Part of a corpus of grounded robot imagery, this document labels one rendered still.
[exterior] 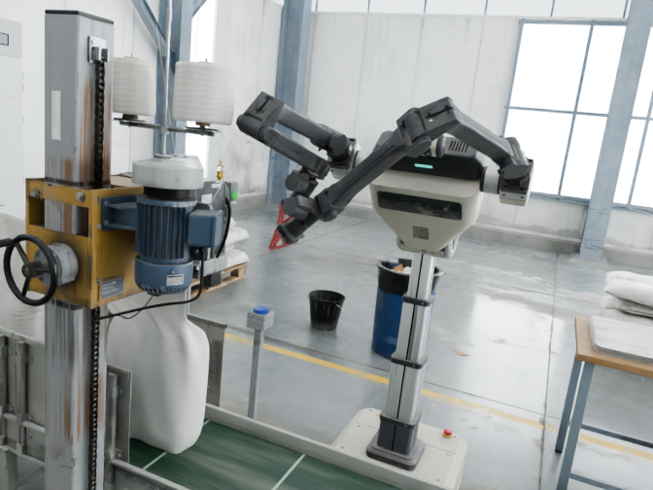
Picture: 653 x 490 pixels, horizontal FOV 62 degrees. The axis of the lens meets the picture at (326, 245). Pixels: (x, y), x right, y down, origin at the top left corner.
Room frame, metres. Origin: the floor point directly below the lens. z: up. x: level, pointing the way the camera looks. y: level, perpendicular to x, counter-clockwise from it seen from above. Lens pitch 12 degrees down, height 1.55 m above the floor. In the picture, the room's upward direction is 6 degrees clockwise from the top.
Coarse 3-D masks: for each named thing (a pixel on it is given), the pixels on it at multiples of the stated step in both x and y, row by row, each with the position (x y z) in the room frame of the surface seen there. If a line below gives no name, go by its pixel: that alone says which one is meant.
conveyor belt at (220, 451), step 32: (192, 448) 1.75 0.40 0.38; (224, 448) 1.77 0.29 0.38; (256, 448) 1.79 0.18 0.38; (288, 448) 1.81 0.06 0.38; (192, 480) 1.57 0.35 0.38; (224, 480) 1.59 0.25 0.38; (256, 480) 1.61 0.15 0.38; (288, 480) 1.63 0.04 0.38; (320, 480) 1.65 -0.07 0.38; (352, 480) 1.66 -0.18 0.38
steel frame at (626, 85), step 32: (160, 0) 7.37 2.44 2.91; (192, 0) 7.42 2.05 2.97; (288, 0) 10.42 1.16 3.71; (640, 0) 8.12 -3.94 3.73; (160, 32) 7.12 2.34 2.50; (288, 32) 10.41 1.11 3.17; (640, 32) 8.09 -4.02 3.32; (160, 64) 7.41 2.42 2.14; (288, 64) 10.39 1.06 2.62; (640, 64) 8.06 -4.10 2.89; (160, 96) 7.44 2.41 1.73; (288, 96) 10.37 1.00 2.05; (288, 128) 10.35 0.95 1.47; (608, 128) 8.15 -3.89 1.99; (288, 160) 10.32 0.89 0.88; (608, 160) 8.11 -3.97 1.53; (288, 192) 10.20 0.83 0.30; (608, 192) 8.08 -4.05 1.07; (576, 256) 8.17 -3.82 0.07
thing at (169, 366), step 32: (128, 320) 1.79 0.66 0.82; (160, 320) 1.77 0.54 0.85; (128, 352) 1.77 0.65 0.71; (160, 352) 1.71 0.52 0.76; (192, 352) 1.71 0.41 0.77; (160, 384) 1.70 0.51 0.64; (192, 384) 1.71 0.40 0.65; (160, 416) 1.70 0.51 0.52; (192, 416) 1.72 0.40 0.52; (160, 448) 1.72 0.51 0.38
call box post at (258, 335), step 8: (256, 336) 1.97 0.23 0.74; (256, 344) 1.97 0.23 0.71; (256, 352) 1.97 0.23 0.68; (256, 360) 1.97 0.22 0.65; (256, 368) 1.97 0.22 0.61; (256, 376) 1.97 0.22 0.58; (256, 384) 1.97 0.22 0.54; (256, 392) 1.97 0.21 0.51; (256, 400) 1.97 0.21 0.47; (248, 408) 1.97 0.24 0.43; (256, 408) 1.98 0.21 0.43; (248, 416) 1.97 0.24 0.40; (256, 416) 1.98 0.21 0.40
